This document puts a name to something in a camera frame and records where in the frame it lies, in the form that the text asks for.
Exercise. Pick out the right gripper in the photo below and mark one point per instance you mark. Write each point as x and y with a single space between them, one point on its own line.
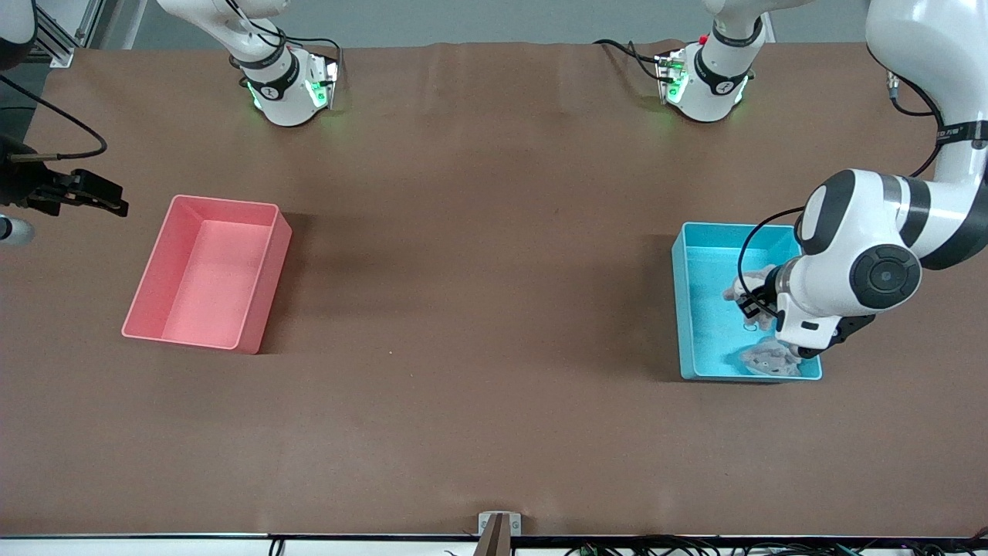
21 183

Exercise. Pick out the blue plastic box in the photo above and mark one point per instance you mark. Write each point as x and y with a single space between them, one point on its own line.
710 262

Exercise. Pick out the pink plastic box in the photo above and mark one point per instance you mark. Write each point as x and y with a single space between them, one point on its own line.
201 293

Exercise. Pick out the brown table cover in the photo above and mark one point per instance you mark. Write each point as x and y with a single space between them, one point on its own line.
494 270

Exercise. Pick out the grey plush toy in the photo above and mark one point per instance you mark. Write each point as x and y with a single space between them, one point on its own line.
768 359
752 279

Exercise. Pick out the silver arm base connector plate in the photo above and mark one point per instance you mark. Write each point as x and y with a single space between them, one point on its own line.
670 77
328 81

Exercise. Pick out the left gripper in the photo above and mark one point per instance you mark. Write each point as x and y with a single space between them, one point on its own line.
760 299

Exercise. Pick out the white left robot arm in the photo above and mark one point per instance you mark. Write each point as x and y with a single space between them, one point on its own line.
849 224

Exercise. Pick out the aluminium frame profile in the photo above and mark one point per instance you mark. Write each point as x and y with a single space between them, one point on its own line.
69 27

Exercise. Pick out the metal table edge bracket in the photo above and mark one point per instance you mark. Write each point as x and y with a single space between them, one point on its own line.
499 527

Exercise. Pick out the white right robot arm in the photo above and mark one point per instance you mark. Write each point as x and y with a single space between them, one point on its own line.
278 85

